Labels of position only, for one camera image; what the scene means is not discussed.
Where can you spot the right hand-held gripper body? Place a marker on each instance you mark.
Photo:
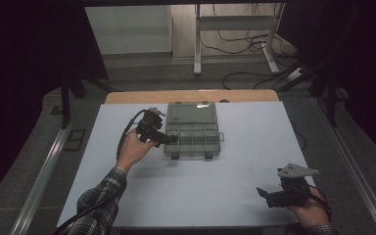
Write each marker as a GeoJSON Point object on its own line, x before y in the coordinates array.
{"type": "Point", "coordinates": [290, 197]}

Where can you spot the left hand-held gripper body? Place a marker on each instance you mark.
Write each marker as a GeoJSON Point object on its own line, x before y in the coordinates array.
{"type": "Point", "coordinates": [150, 127]}

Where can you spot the clear grey plastic organizer box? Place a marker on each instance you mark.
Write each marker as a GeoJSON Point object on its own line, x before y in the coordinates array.
{"type": "Point", "coordinates": [196, 143]}

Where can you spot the person's left hand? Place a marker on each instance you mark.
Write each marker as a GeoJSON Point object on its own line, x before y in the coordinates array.
{"type": "Point", "coordinates": [133, 150]}

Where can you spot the person's right hand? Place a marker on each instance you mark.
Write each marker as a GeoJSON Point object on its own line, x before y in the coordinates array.
{"type": "Point", "coordinates": [313, 212]}

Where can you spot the small silver screw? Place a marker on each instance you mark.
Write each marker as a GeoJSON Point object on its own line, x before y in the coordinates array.
{"type": "Point", "coordinates": [175, 131]}

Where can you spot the wooden table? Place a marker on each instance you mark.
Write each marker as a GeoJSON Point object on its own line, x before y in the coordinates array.
{"type": "Point", "coordinates": [189, 96]}

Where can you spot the white table sheet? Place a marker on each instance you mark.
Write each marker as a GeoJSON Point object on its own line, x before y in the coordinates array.
{"type": "Point", "coordinates": [209, 189]}

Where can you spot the dark floor socket plate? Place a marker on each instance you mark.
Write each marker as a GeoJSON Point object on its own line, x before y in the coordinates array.
{"type": "Point", "coordinates": [75, 140]}

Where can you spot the black metal stand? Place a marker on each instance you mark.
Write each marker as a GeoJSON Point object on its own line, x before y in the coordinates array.
{"type": "Point", "coordinates": [332, 104]}
{"type": "Point", "coordinates": [66, 104]}

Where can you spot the white power strip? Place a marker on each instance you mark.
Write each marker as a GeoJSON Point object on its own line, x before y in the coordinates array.
{"type": "Point", "coordinates": [295, 74]}

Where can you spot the white cabinet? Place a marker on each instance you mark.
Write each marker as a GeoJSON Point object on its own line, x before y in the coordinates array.
{"type": "Point", "coordinates": [127, 29]}

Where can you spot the dark curtain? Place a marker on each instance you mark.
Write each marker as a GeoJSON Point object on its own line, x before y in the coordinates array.
{"type": "Point", "coordinates": [365, 65]}
{"type": "Point", "coordinates": [19, 65]}

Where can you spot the aluminium rail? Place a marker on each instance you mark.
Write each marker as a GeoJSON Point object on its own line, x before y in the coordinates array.
{"type": "Point", "coordinates": [355, 169]}
{"type": "Point", "coordinates": [39, 186]}

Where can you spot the white desk frame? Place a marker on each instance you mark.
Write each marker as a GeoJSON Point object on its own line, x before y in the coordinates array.
{"type": "Point", "coordinates": [235, 23]}

